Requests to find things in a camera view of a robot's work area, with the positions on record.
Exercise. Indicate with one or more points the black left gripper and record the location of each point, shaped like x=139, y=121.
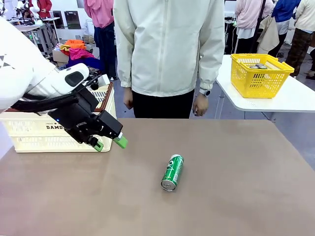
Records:
x=78, y=118

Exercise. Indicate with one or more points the light green drink can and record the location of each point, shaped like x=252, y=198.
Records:
x=172, y=172

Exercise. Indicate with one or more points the person's left forearm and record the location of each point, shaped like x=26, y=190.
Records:
x=209, y=73

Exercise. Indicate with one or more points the person's right forearm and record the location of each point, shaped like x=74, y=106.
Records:
x=123, y=71

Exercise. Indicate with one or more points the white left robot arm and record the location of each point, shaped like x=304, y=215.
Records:
x=17, y=71

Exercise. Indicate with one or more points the cream Damda shopping basket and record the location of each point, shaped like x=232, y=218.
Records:
x=32, y=137

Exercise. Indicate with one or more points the yellow plastic basket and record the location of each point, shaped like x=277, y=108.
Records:
x=261, y=83

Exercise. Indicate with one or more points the person's right hand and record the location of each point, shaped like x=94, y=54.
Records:
x=128, y=99

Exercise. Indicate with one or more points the person's left hand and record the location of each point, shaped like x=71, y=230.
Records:
x=200, y=105

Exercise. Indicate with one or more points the person's black trousers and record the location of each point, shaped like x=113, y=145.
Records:
x=162, y=105

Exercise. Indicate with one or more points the purple cloth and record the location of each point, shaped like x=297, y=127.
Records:
x=93, y=64

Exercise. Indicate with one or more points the magenta cloth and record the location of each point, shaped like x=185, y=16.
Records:
x=80, y=52

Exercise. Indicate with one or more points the cardboard box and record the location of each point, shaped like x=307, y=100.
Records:
x=60, y=57

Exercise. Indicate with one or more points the orange cloth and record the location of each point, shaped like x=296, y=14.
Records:
x=75, y=44

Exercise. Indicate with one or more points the white wristwatch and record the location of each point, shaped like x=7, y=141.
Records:
x=205, y=92

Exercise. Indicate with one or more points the person's cream zip jacket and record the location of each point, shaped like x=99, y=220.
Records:
x=167, y=44

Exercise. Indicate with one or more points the bystander in pink jacket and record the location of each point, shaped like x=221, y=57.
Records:
x=101, y=14

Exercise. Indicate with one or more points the grey background work table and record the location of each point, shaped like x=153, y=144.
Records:
x=27, y=28

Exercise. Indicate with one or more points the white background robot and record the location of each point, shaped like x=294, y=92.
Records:
x=38, y=20

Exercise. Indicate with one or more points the bystander in red top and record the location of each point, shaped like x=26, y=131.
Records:
x=44, y=7

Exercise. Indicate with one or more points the bystander in pink sweater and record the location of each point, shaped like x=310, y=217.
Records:
x=248, y=14

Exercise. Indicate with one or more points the white side table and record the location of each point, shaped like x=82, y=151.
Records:
x=290, y=98

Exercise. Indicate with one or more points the beige hanging coat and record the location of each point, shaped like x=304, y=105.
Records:
x=269, y=34

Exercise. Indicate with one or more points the bystander in blue top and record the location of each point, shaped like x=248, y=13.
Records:
x=285, y=12

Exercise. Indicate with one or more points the bystander in camouflage trousers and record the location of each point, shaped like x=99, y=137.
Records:
x=304, y=27

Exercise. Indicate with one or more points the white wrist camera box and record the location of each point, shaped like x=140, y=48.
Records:
x=104, y=79

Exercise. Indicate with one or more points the grey wall hatch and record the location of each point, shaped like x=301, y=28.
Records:
x=59, y=20
x=72, y=20

